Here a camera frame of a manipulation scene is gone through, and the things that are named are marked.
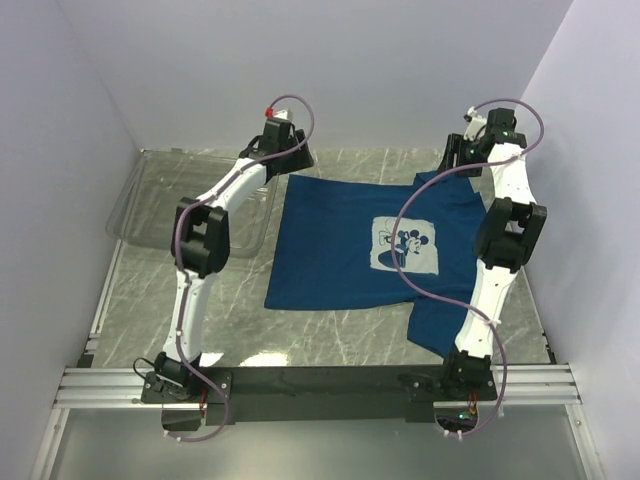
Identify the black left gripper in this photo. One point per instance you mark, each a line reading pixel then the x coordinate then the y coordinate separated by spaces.
pixel 303 160

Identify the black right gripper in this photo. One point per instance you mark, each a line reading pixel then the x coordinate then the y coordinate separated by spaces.
pixel 456 144

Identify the blue printed t-shirt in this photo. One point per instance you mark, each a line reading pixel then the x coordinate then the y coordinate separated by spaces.
pixel 341 247

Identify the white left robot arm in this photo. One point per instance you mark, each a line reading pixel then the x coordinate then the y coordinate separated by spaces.
pixel 201 243

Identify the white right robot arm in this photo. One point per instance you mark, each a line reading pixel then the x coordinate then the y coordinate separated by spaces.
pixel 504 243

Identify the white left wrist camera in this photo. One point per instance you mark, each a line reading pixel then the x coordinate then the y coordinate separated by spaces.
pixel 274 114

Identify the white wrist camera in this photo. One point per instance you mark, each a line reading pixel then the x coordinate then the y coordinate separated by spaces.
pixel 476 125
pixel 274 114

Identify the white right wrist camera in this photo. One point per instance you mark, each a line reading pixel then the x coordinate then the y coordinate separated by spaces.
pixel 476 125

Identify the aluminium rail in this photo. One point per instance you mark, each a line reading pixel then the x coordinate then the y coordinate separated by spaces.
pixel 118 388

